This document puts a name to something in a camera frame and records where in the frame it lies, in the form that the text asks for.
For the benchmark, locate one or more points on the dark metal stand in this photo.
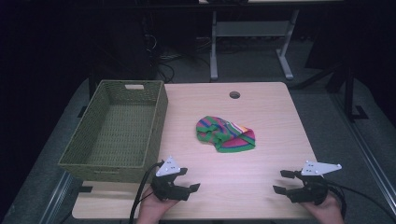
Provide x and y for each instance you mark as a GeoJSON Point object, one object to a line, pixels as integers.
{"type": "Point", "coordinates": [348, 93]}

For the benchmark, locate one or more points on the green woven basket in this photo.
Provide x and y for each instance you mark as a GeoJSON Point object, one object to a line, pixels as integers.
{"type": "Point", "coordinates": [124, 124]}

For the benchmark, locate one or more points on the colourful striped cloth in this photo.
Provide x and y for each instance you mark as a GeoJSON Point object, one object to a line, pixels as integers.
{"type": "Point", "coordinates": [229, 137]}

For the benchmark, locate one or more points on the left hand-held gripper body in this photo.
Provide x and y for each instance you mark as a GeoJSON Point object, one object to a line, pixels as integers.
{"type": "Point", "coordinates": [168, 188]}

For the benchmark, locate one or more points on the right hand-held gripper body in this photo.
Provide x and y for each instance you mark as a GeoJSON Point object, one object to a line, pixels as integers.
{"type": "Point", "coordinates": [313, 189]}

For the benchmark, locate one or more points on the person's left hand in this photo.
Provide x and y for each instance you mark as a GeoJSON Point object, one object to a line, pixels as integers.
{"type": "Point", "coordinates": [152, 208]}

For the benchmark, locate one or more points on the person's right hand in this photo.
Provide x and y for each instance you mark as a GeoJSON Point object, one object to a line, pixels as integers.
{"type": "Point", "coordinates": [328, 213]}

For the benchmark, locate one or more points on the grey metal table frame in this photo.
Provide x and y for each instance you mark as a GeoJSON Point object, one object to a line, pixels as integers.
{"type": "Point", "coordinates": [252, 28]}

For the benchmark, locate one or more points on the metal floor rail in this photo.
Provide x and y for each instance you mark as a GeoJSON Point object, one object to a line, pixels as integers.
{"type": "Point", "coordinates": [54, 199]}
{"type": "Point", "coordinates": [364, 146]}

